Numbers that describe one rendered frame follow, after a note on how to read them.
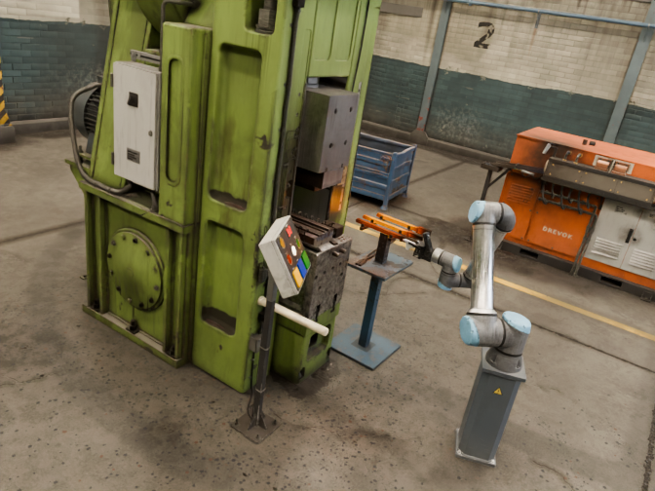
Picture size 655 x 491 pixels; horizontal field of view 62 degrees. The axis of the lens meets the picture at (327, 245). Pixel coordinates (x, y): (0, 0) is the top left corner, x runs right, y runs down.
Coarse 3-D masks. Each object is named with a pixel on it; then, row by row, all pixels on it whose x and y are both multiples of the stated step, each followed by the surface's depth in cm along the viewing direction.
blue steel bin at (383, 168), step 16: (368, 144) 736; (384, 144) 725; (400, 144) 714; (368, 160) 665; (384, 160) 656; (400, 160) 670; (368, 176) 672; (384, 176) 661; (400, 176) 689; (368, 192) 676; (384, 192) 668; (400, 192) 707; (384, 208) 671
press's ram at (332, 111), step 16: (320, 96) 271; (336, 96) 273; (352, 96) 286; (304, 112) 278; (320, 112) 273; (336, 112) 278; (352, 112) 291; (304, 128) 281; (320, 128) 276; (336, 128) 283; (352, 128) 297; (304, 144) 283; (320, 144) 278; (336, 144) 289; (304, 160) 286; (320, 160) 281; (336, 160) 294
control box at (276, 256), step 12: (288, 216) 267; (276, 228) 254; (288, 228) 258; (264, 240) 243; (276, 240) 240; (288, 240) 254; (300, 240) 272; (264, 252) 241; (276, 252) 240; (288, 252) 249; (300, 252) 266; (276, 264) 242; (288, 264) 244; (276, 276) 244; (288, 276) 243; (288, 288) 246
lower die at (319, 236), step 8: (296, 216) 324; (296, 224) 315; (304, 224) 316; (320, 224) 320; (312, 232) 308; (320, 232) 310; (328, 232) 314; (312, 240) 304; (320, 240) 309; (328, 240) 318
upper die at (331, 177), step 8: (296, 168) 296; (296, 176) 298; (304, 176) 295; (312, 176) 292; (320, 176) 289; (328, 176) 293; (336, 176) 300; (312, 184) 294; (320, 184) 291; (328, 184) 296
